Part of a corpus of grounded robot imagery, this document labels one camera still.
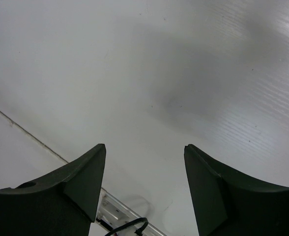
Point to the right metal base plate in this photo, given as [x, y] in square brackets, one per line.
[113, 213]

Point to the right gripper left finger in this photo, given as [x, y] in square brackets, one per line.
[63, 202]

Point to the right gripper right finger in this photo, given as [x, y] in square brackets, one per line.
[228, 202]

